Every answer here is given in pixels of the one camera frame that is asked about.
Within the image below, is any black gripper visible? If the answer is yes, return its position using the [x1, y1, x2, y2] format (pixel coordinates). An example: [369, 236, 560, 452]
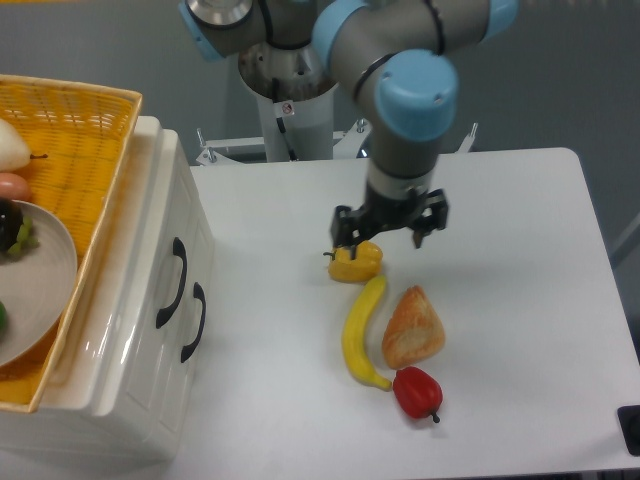
[329, 185, 449, 260]

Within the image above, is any white drawer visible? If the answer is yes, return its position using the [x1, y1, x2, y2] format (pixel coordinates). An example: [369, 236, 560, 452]
[95, 130, 213, 425]

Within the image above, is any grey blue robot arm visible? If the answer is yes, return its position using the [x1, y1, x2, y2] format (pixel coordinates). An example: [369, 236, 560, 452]
[178, 1, 519, 250]

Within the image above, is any white drawer cabinet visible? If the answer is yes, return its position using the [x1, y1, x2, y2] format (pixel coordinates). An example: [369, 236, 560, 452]
[1, 116, 214, 460]

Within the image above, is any yellow bell pepper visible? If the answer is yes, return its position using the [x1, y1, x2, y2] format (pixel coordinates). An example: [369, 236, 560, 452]
[323, 241, 383, 283]

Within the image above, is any triangular pastry bread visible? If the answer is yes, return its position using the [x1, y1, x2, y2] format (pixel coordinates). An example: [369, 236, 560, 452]
[381, 285, 446, 370]

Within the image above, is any yellow banana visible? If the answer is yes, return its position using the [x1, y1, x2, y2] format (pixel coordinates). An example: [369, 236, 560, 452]
[341, 275, 391, 392]

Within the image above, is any red bell pepper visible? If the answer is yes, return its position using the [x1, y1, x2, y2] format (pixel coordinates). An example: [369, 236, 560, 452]
[393, 366, 443, 423]

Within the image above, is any black corner device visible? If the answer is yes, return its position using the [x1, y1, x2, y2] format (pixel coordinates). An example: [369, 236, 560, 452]
[617, 405, 640, 457]

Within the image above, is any yellow woven basket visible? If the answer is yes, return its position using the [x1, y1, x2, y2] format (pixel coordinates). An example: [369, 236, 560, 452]
[1, 74, 143, 414]

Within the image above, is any grey round plate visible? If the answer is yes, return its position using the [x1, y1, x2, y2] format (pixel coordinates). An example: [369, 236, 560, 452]
[1, 201, 77, 365]

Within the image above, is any green grape bunch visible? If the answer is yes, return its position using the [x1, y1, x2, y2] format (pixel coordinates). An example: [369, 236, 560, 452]
[3, 216, 39, 259]

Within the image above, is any pink sausage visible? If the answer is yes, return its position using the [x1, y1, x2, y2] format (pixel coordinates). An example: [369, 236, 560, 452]
[0, 172, 32, 201]

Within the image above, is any dark purple eggplant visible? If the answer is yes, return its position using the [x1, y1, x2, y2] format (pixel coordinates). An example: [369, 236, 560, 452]
[0, 197, 23, 252]

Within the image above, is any white pear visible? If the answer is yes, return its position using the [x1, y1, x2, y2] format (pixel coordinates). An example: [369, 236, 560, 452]
[0, 120, 48, 172]

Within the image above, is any green vegetable piece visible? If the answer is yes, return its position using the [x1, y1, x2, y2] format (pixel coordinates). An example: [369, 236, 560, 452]
[0, 302, 8, 333]

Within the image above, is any white metal base frame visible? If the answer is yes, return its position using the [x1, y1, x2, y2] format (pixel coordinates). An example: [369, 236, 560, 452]
[194, 118, 480, 168]

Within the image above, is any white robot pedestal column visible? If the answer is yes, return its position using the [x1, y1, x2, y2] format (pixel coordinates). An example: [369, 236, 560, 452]
[238, 42, 336, 162]

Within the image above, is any black pedestal cable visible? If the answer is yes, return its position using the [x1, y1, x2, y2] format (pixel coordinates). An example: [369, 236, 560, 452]
[271, 77, 300, 162]

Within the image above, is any bottom drawer black handle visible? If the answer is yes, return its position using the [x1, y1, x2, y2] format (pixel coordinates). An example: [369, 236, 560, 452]
[179, 282, 208, 364]

